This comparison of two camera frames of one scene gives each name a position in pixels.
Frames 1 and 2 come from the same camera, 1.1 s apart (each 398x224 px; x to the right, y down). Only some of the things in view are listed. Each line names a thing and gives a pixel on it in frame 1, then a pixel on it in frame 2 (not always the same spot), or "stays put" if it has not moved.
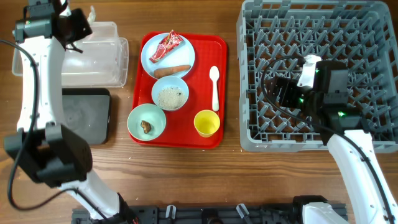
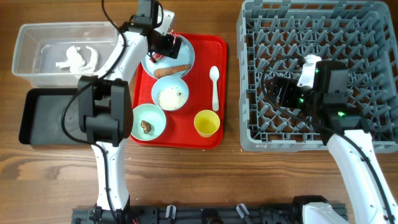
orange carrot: [160, 72] stays put
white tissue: [91, 17] → [76, 63]
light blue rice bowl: [170, 93] stays put
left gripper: [85, 28] → [166, 48]
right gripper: [289, 86] stays put
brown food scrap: [146, 126] stays put
